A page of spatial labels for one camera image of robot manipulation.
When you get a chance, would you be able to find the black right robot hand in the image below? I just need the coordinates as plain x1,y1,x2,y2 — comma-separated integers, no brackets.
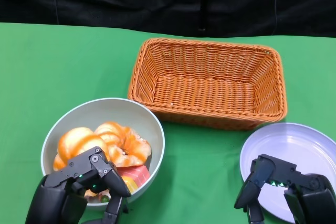
234,154,336,224

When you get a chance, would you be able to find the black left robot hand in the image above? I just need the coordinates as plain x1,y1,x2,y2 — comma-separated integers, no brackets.
25,146,132,224

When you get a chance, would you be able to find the orange striped ring bread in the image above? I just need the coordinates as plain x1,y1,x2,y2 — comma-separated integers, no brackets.
93,121,152,168
53,126,110,172

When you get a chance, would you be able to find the salmon pink layered cake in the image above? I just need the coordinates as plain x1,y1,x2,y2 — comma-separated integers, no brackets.
117,165,151,186

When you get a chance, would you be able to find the pale green bowl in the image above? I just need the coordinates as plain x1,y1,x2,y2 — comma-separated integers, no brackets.
40,97,165,210

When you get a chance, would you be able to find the lavender plate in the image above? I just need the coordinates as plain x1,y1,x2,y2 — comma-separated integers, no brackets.
239,122,336,224

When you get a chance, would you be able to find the orange wicker basket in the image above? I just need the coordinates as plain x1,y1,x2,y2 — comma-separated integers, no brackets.
128,37,288,131

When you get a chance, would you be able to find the green tablecloth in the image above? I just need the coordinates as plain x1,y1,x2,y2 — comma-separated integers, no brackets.
0,22,336,224

